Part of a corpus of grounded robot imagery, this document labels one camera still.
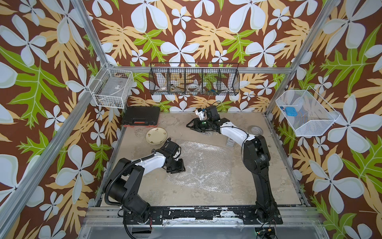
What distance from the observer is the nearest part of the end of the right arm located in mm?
761

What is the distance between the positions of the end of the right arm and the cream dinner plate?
9.7 inches

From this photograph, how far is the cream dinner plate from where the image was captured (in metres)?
1.04

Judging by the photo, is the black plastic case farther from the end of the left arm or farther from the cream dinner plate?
the end of the left arm
